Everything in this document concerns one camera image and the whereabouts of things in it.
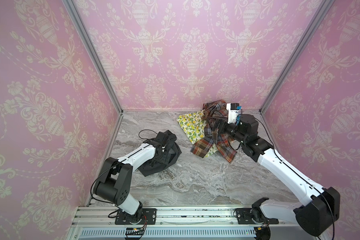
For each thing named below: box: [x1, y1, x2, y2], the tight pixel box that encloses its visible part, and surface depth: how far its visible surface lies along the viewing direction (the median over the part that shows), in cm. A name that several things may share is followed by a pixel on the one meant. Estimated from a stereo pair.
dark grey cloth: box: [138, 130, 182, 177], surface depth 89 cm
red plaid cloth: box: [191, 99, 238, 164], surface depth 99 cm
